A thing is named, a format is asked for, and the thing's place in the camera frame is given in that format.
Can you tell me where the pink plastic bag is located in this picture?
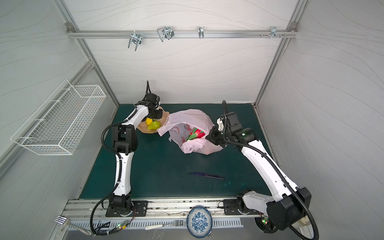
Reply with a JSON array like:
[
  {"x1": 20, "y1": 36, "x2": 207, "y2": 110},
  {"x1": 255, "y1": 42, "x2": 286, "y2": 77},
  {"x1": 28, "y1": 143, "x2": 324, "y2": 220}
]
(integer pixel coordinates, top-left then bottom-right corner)
[{"x1": 157, "y1": 109, "x2": 223, "y2": 155}]

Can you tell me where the red dragon fruit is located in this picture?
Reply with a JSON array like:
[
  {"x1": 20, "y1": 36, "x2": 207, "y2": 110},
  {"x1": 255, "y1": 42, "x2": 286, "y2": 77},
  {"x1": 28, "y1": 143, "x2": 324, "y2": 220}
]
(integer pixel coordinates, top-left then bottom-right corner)
[{"x1": 186, "y1": 128, "x2": 206, "y2": 141}]

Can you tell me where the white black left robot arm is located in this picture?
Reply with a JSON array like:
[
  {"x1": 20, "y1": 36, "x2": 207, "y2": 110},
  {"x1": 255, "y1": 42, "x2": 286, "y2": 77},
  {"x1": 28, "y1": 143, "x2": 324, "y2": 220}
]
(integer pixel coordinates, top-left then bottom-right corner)
[{"x1": 109, "y1": 101, "x2": 163, "y2": 215}]

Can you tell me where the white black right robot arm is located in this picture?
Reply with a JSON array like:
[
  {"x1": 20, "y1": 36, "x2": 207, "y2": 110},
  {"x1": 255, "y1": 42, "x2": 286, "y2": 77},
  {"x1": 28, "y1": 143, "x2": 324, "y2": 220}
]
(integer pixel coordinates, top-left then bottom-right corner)
[{"x1": 207, "y1": 112, "x2": 317, "y2": 230}]

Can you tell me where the yellow lemon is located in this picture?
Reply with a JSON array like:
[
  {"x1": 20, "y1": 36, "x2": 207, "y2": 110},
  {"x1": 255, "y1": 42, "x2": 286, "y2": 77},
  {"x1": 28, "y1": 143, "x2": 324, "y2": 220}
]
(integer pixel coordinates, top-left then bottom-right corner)
[{"x1": 146, "y1": 118, "x2": 153, "y2": 126}]

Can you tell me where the green pear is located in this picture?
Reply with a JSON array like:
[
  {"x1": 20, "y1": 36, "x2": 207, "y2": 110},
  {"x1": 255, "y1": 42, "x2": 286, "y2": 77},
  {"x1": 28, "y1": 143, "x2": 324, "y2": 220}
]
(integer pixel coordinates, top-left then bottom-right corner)
[{"x1": 147, "y1": 121, "x2": 161, "y2": 131}]

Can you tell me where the beige scalloped fruit bowl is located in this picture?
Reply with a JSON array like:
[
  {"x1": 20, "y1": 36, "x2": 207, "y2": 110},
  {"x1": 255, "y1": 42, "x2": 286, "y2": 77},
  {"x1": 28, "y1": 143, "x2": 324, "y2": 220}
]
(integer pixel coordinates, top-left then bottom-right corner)
[{"x1": 138, "y1": 107, "x2": 170, "y2": 134}]

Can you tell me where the dark purple knife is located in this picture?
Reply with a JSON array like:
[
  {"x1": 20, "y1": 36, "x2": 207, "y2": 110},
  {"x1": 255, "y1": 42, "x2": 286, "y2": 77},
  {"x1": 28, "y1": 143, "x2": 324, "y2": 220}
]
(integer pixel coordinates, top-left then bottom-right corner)
[{"x1": 189, "y1": 172, "x2": 225, "y2": 180}]

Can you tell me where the metal u-bolt clamp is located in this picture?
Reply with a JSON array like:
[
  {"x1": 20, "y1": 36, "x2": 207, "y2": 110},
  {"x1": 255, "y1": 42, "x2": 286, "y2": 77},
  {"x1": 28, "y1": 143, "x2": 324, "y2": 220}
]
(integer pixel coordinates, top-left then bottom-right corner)
[{"x1": 128, "y1": 32, "x2": 142, "y2": 51}]

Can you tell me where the metal hook clamp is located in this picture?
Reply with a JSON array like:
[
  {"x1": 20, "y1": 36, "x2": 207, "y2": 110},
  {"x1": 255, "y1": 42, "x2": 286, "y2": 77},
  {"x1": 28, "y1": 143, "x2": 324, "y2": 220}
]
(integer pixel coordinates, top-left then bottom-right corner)
[{"x1": 157, "y1": 26, "x2": 175, "y2": 42}]

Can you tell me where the small metal hook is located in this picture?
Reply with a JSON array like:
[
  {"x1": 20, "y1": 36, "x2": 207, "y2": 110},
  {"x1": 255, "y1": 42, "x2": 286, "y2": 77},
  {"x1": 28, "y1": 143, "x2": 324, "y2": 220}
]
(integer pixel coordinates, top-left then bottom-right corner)
[{"x1": 198, "y1": 27, "x2": 204, "y2": 39}]

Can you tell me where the blue white patterned plate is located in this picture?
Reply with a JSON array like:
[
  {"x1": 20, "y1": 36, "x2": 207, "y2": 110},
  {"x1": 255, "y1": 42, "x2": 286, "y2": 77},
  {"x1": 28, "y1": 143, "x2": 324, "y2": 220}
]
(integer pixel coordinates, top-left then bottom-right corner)
[{"x1": 186, "y1": 206, "x2": 213, "y2": 239}]

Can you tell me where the silver fork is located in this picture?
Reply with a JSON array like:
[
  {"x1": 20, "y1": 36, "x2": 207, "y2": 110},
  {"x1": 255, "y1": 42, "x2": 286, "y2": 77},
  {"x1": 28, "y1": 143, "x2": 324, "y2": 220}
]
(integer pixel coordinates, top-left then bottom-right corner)
[{"x1": 55, "y1": 216, "x2": 92, "y2": 236}]

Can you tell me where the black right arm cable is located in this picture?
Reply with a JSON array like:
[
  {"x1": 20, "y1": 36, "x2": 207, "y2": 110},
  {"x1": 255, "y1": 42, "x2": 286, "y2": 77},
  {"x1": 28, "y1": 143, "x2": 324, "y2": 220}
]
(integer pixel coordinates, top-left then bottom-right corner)
[{"x1": 221, "y1": 100, "x2": 319, "y2": 240}]

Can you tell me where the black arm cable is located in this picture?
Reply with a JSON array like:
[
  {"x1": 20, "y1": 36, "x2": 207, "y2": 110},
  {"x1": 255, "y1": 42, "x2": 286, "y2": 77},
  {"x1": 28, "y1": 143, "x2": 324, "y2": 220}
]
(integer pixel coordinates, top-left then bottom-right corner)
[
  {"x1": 221, "y1": 100, "x2": 319, "y2": 240},
  {"x1": 89, "y1": 80, "x2": 152, "y2": 236}
]

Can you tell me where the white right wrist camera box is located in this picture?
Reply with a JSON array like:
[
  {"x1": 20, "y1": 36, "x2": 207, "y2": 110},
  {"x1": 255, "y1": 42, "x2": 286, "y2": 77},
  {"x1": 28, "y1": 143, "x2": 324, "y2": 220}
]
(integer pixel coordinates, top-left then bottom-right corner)
[{"x1": 217, "y1": 117, "x2": 224, "y2": 132}]

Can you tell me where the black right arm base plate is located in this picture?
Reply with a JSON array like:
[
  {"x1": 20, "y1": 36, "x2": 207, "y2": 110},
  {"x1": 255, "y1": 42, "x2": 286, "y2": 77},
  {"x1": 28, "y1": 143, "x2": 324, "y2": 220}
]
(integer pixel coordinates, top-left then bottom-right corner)
[{"x1": 218, "y1": 199, "x2": 261, "y2": 217}]

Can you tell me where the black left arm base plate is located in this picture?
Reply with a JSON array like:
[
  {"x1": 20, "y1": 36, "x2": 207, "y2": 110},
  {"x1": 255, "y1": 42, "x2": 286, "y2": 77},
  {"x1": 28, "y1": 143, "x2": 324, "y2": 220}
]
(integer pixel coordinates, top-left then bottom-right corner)
[{"x1": 106, "y1": 201, "x2": 149, "y2": 218}]

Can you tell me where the aluminium cross rail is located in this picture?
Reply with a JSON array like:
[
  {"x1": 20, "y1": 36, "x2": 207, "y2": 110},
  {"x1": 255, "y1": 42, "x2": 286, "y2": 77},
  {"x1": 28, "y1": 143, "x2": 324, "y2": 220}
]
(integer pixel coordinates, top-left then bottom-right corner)
[{"x1": 67, "y1": 24, "x2": 299, "y2": 40}]

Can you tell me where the white wire basket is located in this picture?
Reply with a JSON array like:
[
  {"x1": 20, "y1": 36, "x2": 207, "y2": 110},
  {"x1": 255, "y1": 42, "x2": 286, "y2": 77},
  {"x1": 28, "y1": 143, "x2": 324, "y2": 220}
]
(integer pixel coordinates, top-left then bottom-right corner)
[{"x1": 11, "y1": 80, "x2": 106, "y2": 156}]

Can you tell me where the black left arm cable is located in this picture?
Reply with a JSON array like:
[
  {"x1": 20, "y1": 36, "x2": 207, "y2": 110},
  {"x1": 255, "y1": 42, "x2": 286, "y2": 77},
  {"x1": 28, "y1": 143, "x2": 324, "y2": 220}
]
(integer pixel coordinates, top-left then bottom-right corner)
[{"x1": 89, "y1": 80, "x2": 152, "y2": 236}]

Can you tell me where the white handled fork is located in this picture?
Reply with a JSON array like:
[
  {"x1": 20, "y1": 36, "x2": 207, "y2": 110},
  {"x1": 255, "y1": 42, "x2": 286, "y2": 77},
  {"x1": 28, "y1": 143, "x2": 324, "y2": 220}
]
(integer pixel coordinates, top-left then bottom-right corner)
[{"x1": 145, "y1": 220, "x2": 185, "y2": 231}]

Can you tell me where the metal bracket with screws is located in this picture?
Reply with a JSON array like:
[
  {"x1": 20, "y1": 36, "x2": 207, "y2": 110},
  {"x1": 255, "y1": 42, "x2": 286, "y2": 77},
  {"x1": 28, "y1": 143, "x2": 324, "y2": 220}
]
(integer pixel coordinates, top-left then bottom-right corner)
[{"x1": 260, "y1": 27, "x2": 286, "y2": 39}]

